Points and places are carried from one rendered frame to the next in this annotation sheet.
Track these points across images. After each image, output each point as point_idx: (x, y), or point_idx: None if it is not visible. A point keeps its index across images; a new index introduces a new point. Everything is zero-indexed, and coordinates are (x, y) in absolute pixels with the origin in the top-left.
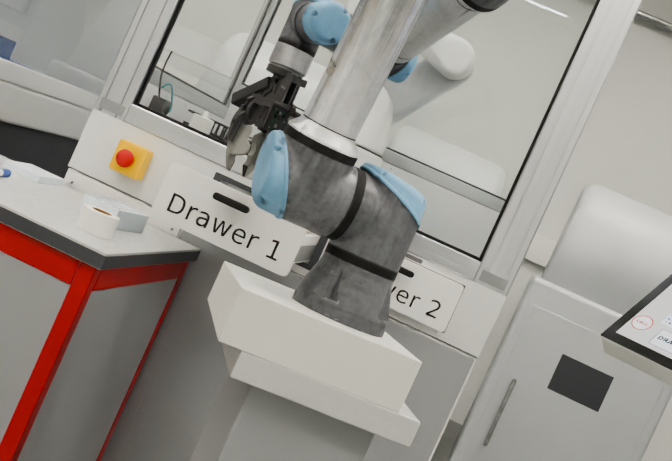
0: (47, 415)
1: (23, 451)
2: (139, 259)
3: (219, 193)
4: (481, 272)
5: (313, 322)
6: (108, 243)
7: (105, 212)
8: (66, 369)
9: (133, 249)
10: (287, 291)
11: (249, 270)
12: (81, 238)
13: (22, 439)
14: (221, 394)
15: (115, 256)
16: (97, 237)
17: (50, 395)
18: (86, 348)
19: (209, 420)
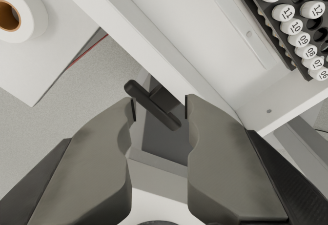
0: (102, 33)
1: (99, 39)
2: (91, 39)
3: (132, 95)
4: None
5: None
6: (39, 56)
7: (12, 6)
8: (92, 42)
9: (74, 43)
10: (140, 215)
11: None
12: (6, 77)
13: (90, 49)
14: (138, 146)
15: (45, 92)
16: (27, 42)
17: (92, 44)
18: (101, 29)
19: (140, 135)
